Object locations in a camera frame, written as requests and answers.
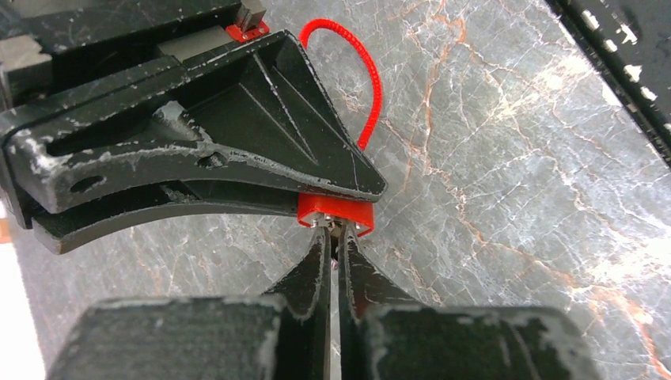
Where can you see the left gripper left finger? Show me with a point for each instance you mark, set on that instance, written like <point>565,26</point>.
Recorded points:
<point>283,333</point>

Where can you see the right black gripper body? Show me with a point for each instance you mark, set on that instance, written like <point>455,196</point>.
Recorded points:
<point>51,46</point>

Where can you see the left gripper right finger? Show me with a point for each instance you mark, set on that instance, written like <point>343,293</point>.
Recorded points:
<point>387,334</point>

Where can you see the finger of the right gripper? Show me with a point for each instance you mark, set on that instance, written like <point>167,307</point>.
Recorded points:
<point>63,232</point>
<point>251,113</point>

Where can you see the brass padlock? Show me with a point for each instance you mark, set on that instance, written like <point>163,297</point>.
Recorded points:
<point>332,236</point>

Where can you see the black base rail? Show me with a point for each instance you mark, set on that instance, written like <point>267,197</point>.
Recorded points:
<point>628,42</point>

